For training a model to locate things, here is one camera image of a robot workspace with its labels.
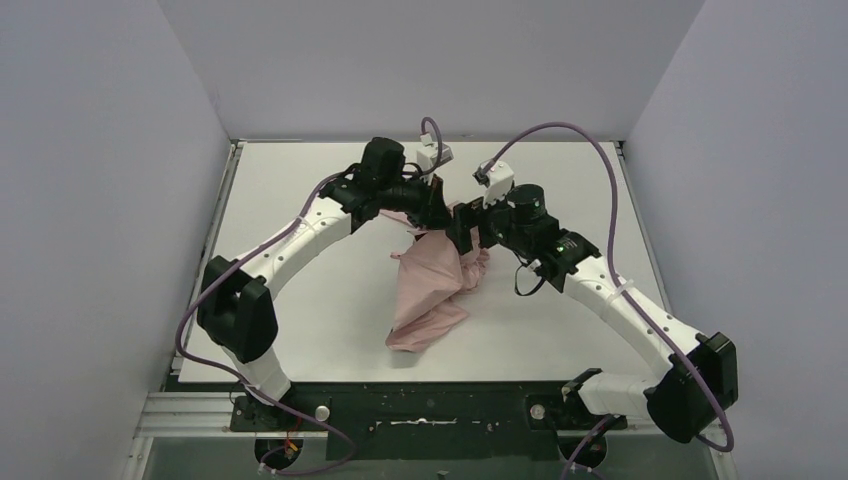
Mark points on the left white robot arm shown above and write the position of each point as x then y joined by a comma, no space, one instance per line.
237,300

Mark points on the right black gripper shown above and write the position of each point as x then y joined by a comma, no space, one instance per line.
463,225

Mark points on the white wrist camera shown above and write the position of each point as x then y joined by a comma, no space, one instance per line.
430,154
497,178

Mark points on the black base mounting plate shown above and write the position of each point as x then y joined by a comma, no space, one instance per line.
456,420

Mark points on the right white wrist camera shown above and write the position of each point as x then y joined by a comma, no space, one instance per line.
497,178

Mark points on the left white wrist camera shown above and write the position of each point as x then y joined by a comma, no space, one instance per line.
430,154

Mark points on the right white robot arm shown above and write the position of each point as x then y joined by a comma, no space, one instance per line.
694,377

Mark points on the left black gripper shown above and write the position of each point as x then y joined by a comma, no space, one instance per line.
433,206

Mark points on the pink folding umbrella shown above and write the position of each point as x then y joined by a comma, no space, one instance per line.
431,276

